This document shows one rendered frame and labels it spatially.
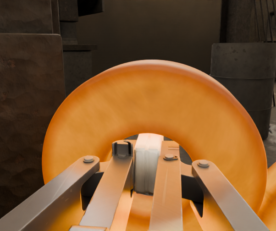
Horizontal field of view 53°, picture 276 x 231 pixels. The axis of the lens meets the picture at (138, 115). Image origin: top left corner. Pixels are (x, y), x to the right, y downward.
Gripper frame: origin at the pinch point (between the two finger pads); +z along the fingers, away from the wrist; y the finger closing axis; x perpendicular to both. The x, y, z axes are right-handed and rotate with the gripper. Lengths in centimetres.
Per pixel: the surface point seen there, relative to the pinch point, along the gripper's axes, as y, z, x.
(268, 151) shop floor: 81, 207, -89
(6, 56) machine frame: -20.3, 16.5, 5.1
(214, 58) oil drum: 39, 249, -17
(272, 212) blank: 8.0, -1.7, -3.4
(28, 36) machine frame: -17.9, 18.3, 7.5
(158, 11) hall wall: -40, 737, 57
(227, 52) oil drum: 47, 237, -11
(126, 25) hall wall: -114, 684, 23
